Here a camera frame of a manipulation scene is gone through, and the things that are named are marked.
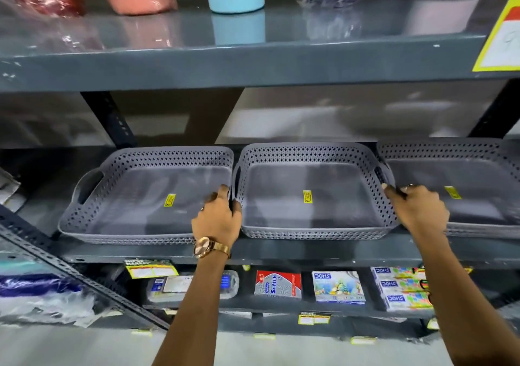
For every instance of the colourful crayon box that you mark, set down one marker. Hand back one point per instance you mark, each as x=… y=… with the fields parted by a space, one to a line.
x=396 y=273
x=400 y=285
x=406 y=300

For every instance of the person's left hand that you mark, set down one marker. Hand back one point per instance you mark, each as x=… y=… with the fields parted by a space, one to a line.
x=215 y=223

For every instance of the yellow green shelf label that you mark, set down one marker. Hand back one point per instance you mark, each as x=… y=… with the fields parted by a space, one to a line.
x=150 y=269

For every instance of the clear plastic bag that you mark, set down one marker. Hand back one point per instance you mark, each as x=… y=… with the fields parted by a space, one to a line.
x=44 y=309

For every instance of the white packaged items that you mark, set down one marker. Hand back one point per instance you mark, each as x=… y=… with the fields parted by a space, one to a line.
x=8 y=191

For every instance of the person's right hand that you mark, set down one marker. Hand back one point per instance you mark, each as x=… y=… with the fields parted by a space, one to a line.
x=422 y=211

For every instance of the grey perforated plastic tray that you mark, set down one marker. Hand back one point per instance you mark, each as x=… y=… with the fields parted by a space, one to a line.
x=134 y=203
x=313 y=211
x=479 y=183

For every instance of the gold wristwatch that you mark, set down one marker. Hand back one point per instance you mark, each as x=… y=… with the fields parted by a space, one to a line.
x=205 y=247

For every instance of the person's right forearm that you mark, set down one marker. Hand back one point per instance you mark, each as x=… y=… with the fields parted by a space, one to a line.
x=459 y=296

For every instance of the person's left forearm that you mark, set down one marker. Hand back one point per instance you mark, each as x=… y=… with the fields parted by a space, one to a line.
x=195 y=309

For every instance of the person's left thumb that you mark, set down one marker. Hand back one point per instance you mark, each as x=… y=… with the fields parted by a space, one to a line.
x=224 y=194

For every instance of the yellow bordered price sign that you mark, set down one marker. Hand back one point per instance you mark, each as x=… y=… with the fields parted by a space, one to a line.
x=501 y=44

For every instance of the grey metal shelf rack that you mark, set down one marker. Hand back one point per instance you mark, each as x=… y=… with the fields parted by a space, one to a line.
x=243 y=69

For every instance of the colourful art supply box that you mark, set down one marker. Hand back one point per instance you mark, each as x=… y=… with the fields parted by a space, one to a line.
x=338 y=287

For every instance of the blue plastic bag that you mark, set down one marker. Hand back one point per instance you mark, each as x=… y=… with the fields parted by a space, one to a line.
x=36 y=285

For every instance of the yellow shelf price label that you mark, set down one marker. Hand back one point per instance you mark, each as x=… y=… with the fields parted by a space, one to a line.
x=313 y=318

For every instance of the clear plastic packaged box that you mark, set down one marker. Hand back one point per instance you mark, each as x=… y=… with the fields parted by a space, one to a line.
x=178 y=286

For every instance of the red and grey packet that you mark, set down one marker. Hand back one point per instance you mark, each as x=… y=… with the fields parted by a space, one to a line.
x=278 y=284

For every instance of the person's right thumb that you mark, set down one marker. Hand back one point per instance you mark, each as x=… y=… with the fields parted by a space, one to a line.
x=391 y=193

